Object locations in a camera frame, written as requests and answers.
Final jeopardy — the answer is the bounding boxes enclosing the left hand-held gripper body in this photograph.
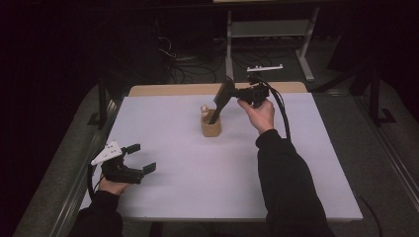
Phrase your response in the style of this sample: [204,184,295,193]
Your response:
[90,140,146,185]

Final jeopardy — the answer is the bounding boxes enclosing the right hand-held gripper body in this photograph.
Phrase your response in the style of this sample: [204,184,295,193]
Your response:
[236,63,285,109]

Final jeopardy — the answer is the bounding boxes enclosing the black kitchen cleaver knife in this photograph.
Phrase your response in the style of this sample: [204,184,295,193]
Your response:
[208,78,237,125]

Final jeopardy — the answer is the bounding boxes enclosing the wooden utensil holder cup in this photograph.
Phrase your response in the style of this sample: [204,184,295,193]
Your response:
[200,104,222,138]

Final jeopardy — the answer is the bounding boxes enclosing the person's left hand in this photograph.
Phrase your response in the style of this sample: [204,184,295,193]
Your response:
[98,175,130,197]

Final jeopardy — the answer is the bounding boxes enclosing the person's right hand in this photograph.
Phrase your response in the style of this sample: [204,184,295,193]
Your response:
[237,98,276,135]

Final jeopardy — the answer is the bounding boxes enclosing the wooden table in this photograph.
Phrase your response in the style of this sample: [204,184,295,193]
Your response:
[78,81,364,223]

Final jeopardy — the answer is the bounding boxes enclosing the white table cover sheet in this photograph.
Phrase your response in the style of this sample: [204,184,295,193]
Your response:
[79,92,364,221]

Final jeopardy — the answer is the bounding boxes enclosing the black metal stand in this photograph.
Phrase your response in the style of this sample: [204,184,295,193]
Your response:
[368,64,398,127]
[87,70,115,129]

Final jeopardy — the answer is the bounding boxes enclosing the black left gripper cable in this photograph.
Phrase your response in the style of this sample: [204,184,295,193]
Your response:
[86,163,104,200]

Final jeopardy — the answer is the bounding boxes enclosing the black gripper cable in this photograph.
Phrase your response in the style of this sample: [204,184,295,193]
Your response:
[86,163,104,200]
[248,75,384,237]

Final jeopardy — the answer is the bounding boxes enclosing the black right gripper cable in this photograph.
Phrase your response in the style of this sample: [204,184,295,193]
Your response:
[248,75,384,237]

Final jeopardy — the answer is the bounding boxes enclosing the white metal desk frame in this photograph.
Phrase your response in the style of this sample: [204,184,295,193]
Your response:
[225,6,320,83]

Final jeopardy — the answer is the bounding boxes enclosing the black floor cables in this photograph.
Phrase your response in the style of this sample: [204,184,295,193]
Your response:
[157,35,275,84]

